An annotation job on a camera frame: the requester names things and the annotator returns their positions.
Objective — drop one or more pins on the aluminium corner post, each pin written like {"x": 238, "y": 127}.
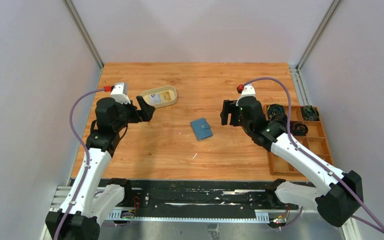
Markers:
{"x": 77, "y": 20}
{"x": 333, "y": 7}

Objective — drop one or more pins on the blue card holder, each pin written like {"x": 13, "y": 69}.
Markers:
{"x": 201, "y": 129}

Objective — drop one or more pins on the left aluminium corner post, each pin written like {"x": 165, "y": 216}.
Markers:
{"x": 77, "y": 20}

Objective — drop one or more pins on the beige oval tray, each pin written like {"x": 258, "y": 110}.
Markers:
{"x": 173, "y": 92}

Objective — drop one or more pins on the aluminium rail frame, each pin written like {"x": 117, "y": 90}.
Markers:
{"x": 121, "y": 214}

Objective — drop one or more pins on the right aluminium corner post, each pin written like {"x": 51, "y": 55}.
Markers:
{"x": 333, "y": 7}

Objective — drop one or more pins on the wooden compartment organizer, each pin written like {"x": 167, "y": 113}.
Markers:
{"x": 306, "y": 126}

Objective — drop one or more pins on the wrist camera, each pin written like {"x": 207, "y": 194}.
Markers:
{"x": 120, "y": 93}
{"x": 245, "y": 91}

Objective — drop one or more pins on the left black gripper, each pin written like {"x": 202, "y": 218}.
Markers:
{"x": 145, "y": 114}

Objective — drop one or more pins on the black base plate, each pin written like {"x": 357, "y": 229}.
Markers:
{"x": 204, "y": 200}

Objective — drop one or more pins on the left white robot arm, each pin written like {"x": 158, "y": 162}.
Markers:
{"x": 82, "y": 214}

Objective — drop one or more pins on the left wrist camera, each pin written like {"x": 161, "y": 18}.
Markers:
{"x": 120, "y": 93}

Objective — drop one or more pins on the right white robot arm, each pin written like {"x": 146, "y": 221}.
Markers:
{"x": 335, "y": 194}

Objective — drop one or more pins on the card in tray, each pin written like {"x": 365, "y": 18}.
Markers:
{"x": 159, "y": 98}

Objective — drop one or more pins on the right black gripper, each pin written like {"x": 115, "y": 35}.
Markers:
{"x": 229, "y": 106}

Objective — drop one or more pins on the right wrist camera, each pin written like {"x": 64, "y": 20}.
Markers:
{"x": 245, "y": 91}

